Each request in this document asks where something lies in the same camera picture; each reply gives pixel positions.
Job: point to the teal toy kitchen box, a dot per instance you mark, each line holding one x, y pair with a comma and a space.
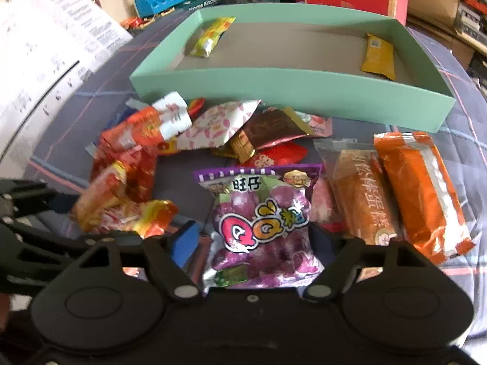
205, 2

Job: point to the clear-wrapped orange cake packet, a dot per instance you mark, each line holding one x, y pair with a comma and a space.
357, 194

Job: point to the white printed paper board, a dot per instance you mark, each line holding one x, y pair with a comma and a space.
42, 57

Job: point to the dark red foil packet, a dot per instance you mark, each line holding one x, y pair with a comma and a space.
139, 175

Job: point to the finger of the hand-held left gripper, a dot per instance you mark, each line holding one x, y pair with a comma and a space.
38, 251
62, 204

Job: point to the pink floral white packet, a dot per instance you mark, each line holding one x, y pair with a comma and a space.
218, 125

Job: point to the pink snack packet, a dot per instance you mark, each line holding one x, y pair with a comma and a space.
322, 201

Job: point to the yellow-green snack packet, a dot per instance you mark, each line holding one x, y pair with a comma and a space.
211, 36

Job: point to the blue plaid blanket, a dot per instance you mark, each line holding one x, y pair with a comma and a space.
456, 152

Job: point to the orange spicy snack packet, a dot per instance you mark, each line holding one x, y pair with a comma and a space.
131, 131

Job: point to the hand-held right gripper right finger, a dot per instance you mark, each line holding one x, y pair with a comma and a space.
319, 244

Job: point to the purple grape gummy packet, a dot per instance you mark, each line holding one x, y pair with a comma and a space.
262, 216

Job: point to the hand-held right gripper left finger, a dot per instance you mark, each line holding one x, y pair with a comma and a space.
185, 244

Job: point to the orange foil snack packet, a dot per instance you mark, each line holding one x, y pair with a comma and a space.
422, 197

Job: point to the red candy packet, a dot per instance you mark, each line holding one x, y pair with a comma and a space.
277, 157

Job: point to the red and yellow snack packet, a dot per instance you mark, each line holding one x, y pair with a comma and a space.
110, 201

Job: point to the brown and gold packet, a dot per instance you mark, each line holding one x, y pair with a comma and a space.
270, 127

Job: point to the mint green cardboard box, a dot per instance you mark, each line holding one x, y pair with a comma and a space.
289, 87

